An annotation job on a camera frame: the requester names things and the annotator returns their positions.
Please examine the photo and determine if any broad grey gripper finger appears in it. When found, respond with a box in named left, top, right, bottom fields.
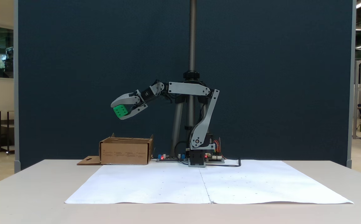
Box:
left=111, top=93, right=141, bottom=108

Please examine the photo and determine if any slim grey gripper finger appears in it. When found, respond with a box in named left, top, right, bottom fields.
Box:
left=118, top=104, right=148, bottom=120

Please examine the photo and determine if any green die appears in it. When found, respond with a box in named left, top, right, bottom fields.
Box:
left=113, top=105, right=129, bottom=119

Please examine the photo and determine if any brown cardboard box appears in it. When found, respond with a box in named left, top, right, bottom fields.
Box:
left=77, top=133, right=155, bottom=166

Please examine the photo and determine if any dark blue partition panel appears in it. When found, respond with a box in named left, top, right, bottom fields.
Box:
left=14, top=0, right=356, bottom=170

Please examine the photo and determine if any blue power circuit board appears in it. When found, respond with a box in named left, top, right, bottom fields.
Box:
left=156, top=153, right=187, bottom=162

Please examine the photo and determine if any black tripod with metal pole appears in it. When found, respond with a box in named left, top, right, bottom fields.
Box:
left=169, top=0, right=209, bottom=157

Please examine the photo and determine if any white paper sheet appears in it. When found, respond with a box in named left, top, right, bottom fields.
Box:
left=65, top=164, right=212, bottom=204
left=199, top=160, right=354, bottom=204

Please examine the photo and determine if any motor controller circuit board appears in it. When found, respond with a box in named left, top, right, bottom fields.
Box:
left=205, top=152, right=225, bottom=163

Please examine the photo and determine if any black shelf cart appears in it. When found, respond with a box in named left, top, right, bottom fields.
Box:
left=0, top=110, right=15, bottom=155

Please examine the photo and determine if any black servo cable bundle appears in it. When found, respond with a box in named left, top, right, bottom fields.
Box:
left=174, top=141, right=190, bottom=164

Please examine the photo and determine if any black table cable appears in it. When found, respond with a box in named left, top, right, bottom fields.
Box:
left=205, top=159, right=242, bottom=168

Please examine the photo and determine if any framed wall window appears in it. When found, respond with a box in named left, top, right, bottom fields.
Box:
left=0, top=22, right=14, bottom=82

